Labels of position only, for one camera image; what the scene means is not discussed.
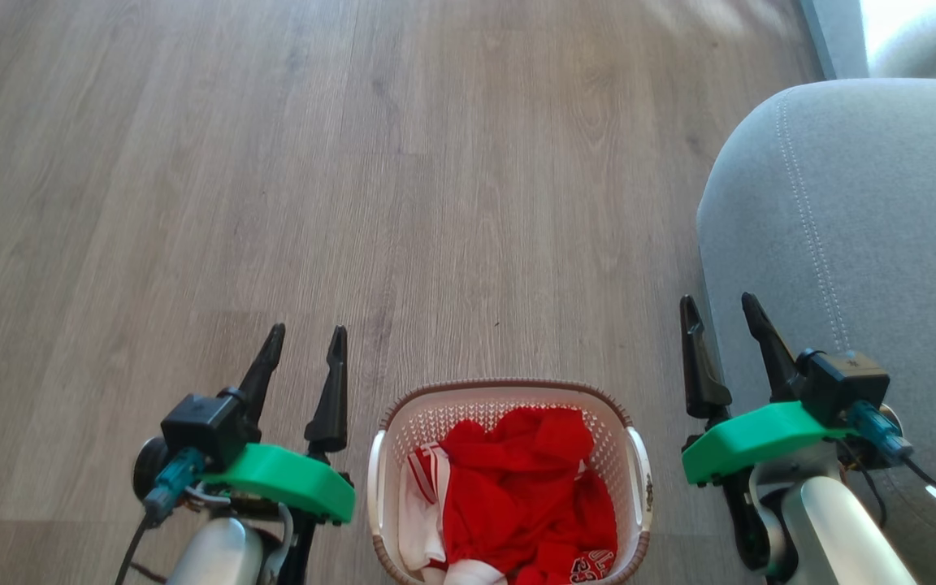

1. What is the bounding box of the white perforated laundry basket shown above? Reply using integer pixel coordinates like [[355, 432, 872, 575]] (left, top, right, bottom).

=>
[[366, 378, 654, 585]]

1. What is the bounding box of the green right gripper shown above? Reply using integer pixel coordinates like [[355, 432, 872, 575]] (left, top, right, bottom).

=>
[[680, 292, 844, 570]]

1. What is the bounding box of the black cable with teal connector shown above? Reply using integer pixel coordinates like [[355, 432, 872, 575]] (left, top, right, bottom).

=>
[[846, 400, 936, 513], [115, 447, 207, 585]]

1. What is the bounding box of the thin black cable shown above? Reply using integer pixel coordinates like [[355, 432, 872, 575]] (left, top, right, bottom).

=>
[[838, 439, 889, 529]]

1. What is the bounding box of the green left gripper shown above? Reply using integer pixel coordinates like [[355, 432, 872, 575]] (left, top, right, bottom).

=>
[[204, 323, 355, 585]]

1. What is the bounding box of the white garment with red stripes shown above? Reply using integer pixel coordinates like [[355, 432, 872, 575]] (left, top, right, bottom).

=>
[[397, 443, 509, 585]]

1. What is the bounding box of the grey fabric sofa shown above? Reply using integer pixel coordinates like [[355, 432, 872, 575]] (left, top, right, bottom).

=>
[[695, 0, 936, 585]]

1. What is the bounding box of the red jersey garment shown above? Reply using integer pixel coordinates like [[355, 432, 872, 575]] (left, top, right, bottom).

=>
[[440, 406, 619, 585]]

